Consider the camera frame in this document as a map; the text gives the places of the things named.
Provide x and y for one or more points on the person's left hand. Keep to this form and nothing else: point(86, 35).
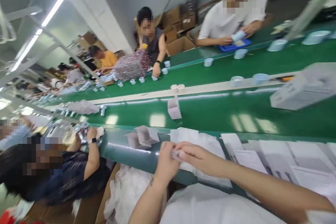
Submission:
point(166, 163)

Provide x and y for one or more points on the person's right hand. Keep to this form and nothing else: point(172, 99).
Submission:
point(202, 157)

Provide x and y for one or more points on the person's right fingers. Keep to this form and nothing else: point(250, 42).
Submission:
point(187, 148)

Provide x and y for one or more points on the person's left fingers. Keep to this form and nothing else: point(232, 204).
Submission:
point(166, 148)

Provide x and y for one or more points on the small clear plastic bag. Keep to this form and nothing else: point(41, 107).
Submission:
point(175, 155)

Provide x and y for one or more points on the pile of white plastic bags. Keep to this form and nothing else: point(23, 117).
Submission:
point(204, 142)

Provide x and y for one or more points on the open white carton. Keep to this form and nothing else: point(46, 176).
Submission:
point(149, 132)
point(135, 140)
point(174, 109)

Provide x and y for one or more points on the green conveyor belt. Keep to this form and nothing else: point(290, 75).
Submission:
point(225, 108)

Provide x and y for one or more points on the pale pink round cups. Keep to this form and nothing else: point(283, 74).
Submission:
point(177, 88)

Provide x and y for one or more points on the cardboard box of plastic bags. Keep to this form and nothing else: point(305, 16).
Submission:
point(123, 195)

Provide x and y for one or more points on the person's body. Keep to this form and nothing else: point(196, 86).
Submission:
point(210, 208)

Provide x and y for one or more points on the row of small blue cups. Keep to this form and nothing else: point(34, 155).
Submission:
point(141, 79)

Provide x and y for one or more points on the white handheld fan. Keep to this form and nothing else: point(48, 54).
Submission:
point(103, 109)

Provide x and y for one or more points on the light blue round cup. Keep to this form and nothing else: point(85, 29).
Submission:
point(240, 53)
point(316, 37)
point(208, 62)
point(260, 78)
point(277, 45)
point(236, 81)

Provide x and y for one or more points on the stack of red patterned packets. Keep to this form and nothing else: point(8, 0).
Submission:
point(132, 65)

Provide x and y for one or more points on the heap of white wrappers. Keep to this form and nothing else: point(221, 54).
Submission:
point(82, 107)

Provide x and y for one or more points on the row of flat white cartons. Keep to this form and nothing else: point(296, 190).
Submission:
point(283, 158)

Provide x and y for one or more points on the blue plastic tray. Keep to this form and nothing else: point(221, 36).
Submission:
point(235, 45)

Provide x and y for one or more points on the pile of cardboard boxes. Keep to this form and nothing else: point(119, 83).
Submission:
point(181, 24)

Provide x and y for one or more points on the stack of white boxes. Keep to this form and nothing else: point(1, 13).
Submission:
point(307, 87)

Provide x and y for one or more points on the ceiling light strip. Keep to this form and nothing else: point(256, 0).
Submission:
point(44, 22)

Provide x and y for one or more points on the grey metal post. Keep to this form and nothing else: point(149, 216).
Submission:
point(309, 6)

